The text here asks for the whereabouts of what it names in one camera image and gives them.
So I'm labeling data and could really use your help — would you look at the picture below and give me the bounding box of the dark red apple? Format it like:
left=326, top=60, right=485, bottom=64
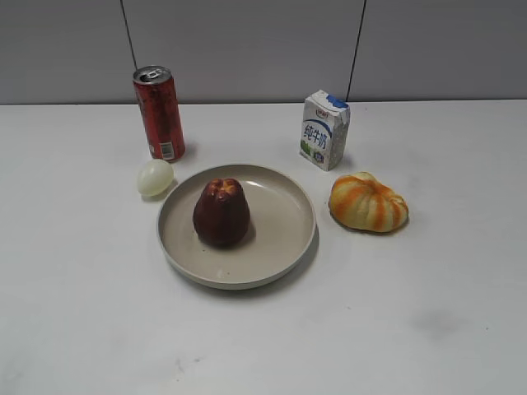
left=193, top=178, right=250, bottom=248

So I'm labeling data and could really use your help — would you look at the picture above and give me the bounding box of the beige round plate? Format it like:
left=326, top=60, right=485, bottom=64
left=156, top=164, right=317, bottom=290

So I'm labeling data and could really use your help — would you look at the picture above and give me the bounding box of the white blue milk carton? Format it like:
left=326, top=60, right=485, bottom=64
left=300, top=90, right=351, bottom=171

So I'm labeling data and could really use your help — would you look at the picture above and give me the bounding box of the white egg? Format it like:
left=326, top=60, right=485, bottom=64
left=137, top=159, right=175, bottom=198

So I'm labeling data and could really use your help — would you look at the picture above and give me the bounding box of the red soda can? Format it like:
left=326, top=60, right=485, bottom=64
left=133, top=65, right=185, bottom=162

